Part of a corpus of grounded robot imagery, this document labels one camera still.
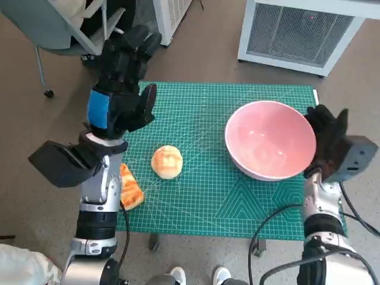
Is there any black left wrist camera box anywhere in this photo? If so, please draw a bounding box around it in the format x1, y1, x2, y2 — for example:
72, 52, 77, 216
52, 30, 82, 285
28, 141, 102, 188

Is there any small white grille unit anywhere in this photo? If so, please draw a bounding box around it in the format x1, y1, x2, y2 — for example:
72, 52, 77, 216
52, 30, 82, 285
132, 0, 194, 47

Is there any grey chair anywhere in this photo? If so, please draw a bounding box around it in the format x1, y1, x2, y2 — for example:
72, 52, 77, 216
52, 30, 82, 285
0, 0, 128, 99

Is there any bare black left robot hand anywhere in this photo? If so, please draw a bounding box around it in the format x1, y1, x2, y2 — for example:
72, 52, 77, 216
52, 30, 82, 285
84, 24, 163, 140

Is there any round toy bread bun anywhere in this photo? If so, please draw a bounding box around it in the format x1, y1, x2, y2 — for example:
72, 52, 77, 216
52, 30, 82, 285
151, 145, 183, 180

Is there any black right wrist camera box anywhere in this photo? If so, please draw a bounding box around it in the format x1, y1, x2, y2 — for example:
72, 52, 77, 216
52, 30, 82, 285
325, 135, 379, 183

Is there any person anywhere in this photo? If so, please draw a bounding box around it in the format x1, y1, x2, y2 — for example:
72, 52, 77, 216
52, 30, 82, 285
0, 243, 62, 285
56, 0, 139, 68
147, 266, 247, 285

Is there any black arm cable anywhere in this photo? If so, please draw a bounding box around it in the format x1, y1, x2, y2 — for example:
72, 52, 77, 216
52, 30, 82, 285
259, 252, 373, 285
340, 181, 380, 238
114, 200, 131, 276
248, 204, 303, 285

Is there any long toy bread loaf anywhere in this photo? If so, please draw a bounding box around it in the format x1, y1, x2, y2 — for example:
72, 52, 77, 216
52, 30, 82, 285
118, 162, 145, 211

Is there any pink bowl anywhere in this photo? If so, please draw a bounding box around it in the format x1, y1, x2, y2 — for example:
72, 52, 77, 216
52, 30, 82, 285
224, 100, 317, 182

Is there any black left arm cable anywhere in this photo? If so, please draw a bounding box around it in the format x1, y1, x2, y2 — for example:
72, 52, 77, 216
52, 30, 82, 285
114, 200, 131, 276

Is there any large white grille unit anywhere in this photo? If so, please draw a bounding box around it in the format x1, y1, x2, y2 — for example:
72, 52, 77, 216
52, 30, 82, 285
237, 0, 366, 78

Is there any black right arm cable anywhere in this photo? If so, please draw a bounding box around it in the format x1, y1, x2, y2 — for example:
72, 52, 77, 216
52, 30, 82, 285
259, 252, 373, 285
248, 204, 303, 285
340, 181, 380, 238

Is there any black table caster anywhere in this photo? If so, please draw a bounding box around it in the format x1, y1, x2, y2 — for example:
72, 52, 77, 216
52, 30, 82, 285
252, 239, 267, 258
148, 233, 161, 250

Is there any green cutting mat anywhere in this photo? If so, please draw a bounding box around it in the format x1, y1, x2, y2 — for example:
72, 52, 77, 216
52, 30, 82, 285
114, 81, 348, 241

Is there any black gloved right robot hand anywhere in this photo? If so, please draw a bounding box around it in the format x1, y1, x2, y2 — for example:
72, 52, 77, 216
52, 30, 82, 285
304, 103, 350, 179

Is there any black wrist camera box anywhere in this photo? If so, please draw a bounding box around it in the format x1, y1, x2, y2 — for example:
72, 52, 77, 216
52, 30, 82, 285
325, 135, 379, 183
28, 141, 102, 188

